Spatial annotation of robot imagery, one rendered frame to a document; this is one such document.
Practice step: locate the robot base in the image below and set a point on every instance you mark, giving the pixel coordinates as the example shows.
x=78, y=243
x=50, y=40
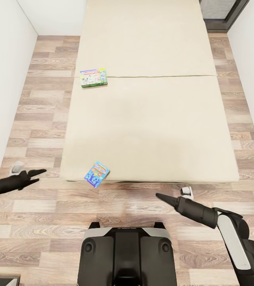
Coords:
x=127, y=256

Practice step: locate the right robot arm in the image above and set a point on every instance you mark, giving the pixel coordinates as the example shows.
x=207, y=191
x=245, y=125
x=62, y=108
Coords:
x=234, y=230

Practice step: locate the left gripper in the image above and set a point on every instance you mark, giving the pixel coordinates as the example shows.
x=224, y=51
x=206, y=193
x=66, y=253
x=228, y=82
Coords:
x=20, y=181

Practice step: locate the bed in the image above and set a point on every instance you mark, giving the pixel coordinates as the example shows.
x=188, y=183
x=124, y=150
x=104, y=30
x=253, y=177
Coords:
x=160, y=119

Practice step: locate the board game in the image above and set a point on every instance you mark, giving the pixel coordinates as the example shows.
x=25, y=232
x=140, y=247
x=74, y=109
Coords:
x=91, y=78
x=96, y=174

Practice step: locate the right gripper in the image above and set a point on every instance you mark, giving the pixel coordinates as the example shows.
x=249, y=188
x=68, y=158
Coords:
x=188, y=208

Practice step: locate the door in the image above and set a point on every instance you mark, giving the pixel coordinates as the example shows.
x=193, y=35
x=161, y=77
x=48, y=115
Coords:
x=220, y=15

